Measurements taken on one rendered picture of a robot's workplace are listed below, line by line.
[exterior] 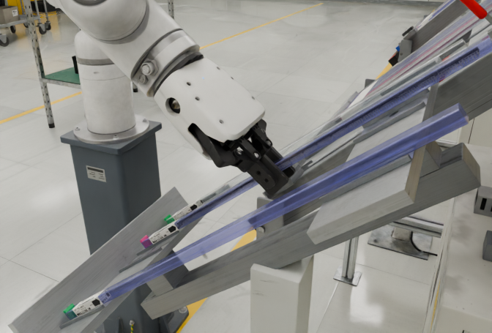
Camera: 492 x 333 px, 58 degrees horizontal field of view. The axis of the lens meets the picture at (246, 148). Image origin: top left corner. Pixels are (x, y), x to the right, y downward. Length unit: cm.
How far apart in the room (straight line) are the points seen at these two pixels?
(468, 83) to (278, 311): 37
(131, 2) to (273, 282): 33
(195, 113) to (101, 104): 68
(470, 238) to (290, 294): 53
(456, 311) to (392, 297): 93
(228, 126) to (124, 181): 72
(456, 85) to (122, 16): 42
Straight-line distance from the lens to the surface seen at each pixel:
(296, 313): 54
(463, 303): 83
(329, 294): 170
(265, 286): 53
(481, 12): 66
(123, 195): 117
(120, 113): 114
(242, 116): 49
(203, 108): 46
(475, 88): 64
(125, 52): 50
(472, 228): 102
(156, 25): 50
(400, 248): 196
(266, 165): 49
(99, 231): 130
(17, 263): 201
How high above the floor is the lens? 115
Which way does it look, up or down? 25 degrees down
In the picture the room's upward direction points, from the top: straight up
